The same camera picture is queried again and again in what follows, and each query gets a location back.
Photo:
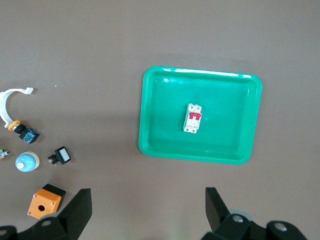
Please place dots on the orange capped push button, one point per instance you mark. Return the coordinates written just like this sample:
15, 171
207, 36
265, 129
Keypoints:
28, 136

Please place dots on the white circuit breaker red switch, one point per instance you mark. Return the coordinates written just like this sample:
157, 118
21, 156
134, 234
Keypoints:
192, 125

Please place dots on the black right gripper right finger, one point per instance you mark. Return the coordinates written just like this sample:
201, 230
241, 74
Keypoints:
217, 215

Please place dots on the orange button box black base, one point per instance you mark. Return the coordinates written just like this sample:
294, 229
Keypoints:
43, 200

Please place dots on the green plastic tray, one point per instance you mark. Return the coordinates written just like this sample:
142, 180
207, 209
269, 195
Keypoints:
220, 145

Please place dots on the brown table cover mat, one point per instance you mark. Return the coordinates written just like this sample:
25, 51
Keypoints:
75, 50

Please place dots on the blue dome buzzer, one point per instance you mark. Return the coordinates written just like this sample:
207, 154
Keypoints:
26, 160

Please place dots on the small white curved clamp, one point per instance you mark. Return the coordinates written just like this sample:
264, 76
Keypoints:
17, 90

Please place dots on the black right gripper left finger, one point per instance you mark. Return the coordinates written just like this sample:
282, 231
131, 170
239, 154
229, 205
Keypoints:
75, 212

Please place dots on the white selector switch green red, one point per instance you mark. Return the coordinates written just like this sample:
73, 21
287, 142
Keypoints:
3, 154

